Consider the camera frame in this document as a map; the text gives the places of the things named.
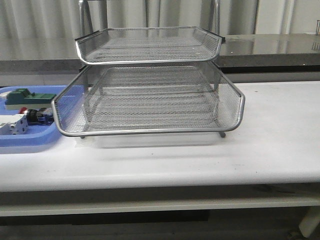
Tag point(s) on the silver mesh tray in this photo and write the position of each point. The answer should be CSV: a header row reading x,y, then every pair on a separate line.
x,y
151,98
125,117
113,46

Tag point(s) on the red push button switch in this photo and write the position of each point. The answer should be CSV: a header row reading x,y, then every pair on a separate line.
x,y
42,116

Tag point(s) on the blue plastic tray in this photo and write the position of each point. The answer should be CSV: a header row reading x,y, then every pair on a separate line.
x,y
38,137

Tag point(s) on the green terminal block component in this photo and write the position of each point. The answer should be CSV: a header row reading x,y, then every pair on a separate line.
x,y
22,97

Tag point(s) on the white circuit breaker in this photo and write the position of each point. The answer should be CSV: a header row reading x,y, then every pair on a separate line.
x,y
16,124

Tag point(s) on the grey stone counter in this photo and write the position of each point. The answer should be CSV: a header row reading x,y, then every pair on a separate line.
x,y
251,58

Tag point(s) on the grey metal rack frame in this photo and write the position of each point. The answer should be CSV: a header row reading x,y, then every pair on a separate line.
x,y
86,22

